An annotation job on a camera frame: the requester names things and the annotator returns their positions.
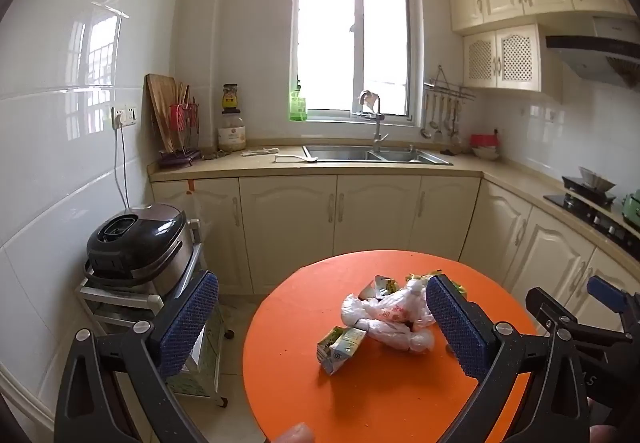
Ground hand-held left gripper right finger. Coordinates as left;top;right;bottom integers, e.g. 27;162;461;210
425;273;593;443

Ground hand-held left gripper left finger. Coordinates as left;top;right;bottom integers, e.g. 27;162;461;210
54;269;220;443

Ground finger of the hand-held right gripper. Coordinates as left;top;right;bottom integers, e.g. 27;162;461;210
525;287;632;349
586;274;640;324

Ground white plastic bag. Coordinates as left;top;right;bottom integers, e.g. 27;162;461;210
341;278;437;355

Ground green drink carton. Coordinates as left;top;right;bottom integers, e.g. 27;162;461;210
316;326;368;376

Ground person's left hand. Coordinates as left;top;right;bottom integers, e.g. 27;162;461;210
278;423;316;443

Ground metal trolley rack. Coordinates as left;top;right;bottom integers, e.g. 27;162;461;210
75;218;231;408

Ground yellow green snack wrapper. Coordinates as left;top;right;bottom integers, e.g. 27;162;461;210
406;269;445;285

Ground black gas stove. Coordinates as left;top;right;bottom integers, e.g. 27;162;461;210
543;176;640;260

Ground torn silver lined carton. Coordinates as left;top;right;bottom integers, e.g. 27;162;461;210
358;274;399;300

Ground dark rice cooker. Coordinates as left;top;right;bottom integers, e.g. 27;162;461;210
84;203;197;298

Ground green pot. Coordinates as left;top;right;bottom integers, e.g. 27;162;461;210
622;190;640;228

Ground clear hanging plastic bag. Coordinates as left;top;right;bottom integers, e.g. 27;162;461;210
186;183;215;249

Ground cream lower kitchen cabinets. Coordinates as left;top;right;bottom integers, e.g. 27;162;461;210
150;170;640;324

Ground purple dish rack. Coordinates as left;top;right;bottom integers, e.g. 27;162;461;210
158;148;203;169

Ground large white plastic jar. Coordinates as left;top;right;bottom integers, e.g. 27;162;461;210
217;109;248;153

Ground stainless steel double sink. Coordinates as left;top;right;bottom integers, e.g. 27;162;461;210
302;144;454;167

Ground red utensil holder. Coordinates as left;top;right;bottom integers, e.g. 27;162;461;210
170;96;201;131

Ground hanging metal spatula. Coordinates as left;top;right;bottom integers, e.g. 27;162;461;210
432;93;445;143

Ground hanging metal ladle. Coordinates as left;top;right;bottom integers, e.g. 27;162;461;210
420;90;433;140

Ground wooden cutting board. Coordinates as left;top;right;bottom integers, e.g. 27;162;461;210
145;73;191;155

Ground metal kitchen faucet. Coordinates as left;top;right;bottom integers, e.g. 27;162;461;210
358;93;390;155

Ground range hood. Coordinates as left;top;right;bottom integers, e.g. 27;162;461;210
544;16;640;89

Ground cream lattice door cabinet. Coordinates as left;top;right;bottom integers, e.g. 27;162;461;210
462;23;563;98

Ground white framed window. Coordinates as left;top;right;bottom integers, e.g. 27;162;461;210
295;0;417;124

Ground white power cord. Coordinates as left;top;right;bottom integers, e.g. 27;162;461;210
115;126;132;210

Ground wall utensil rail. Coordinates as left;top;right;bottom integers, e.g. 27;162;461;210
423;65;477;100

